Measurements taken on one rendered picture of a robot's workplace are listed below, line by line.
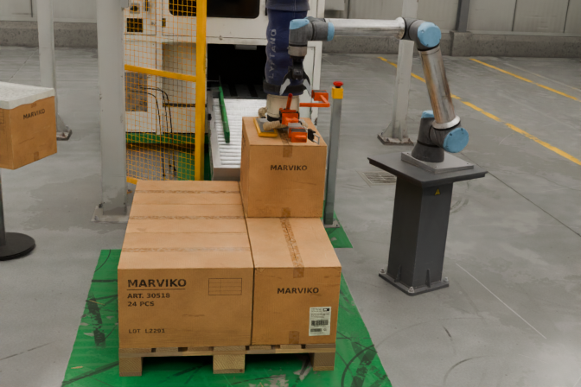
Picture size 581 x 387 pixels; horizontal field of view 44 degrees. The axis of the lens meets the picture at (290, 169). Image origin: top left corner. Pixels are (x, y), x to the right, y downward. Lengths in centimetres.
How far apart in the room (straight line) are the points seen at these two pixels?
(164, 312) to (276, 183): 91
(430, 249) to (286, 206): 99
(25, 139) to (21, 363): 136
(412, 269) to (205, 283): 149
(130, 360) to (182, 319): 31
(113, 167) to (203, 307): 205
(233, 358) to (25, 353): 100
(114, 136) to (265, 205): 164
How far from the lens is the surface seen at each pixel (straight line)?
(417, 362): 372
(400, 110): 748
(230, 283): 328
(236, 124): 567
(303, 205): 381
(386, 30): 381
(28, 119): 442
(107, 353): 369
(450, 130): 396
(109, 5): 493
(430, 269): 441
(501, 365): 383
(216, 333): 340
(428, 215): 423
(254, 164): 371
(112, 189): 521
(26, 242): 490
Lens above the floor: 195
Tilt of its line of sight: 18 degrees down
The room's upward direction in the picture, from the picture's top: 3 degrees clockwise
